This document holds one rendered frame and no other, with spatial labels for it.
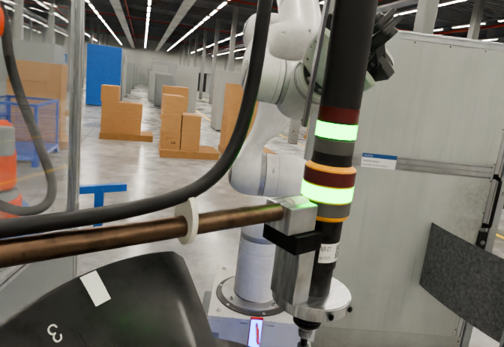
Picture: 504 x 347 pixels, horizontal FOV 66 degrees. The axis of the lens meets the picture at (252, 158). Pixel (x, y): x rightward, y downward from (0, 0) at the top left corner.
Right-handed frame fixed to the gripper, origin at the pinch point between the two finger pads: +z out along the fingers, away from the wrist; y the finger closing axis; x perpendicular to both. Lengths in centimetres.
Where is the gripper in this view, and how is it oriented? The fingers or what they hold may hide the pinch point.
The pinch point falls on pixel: (380, 28)
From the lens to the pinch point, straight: 46.7
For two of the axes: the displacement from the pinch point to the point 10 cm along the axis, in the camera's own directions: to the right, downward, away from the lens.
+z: 1.9, -0.9, -9.8
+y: 6.9, 7.2, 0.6
